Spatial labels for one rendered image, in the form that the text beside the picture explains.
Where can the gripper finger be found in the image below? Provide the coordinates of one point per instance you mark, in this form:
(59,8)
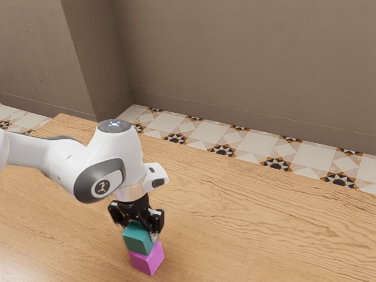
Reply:
(153,236)

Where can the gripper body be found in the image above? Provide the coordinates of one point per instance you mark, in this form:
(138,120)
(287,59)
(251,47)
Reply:
(130,210)

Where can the teal block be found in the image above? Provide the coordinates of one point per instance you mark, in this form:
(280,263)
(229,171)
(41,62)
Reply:
(137,238)

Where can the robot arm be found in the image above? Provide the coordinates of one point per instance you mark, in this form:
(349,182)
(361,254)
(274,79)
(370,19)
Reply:
(102,152)

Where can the magenta block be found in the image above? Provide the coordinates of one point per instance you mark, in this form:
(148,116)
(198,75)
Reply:
(147,260)

